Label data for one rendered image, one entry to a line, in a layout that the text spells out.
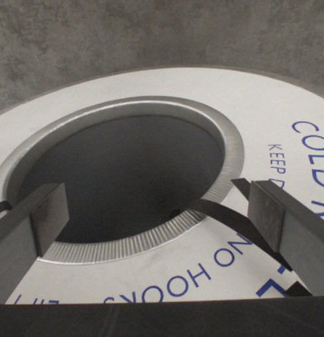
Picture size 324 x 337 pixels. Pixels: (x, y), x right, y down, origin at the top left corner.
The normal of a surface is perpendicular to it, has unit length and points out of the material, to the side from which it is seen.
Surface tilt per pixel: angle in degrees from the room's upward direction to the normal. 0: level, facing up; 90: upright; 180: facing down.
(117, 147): 22
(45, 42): 0
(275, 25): 0
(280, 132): 90
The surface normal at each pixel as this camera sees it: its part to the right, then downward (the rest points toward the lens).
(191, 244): -0.14, -0.76
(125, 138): 0.15, 0.63
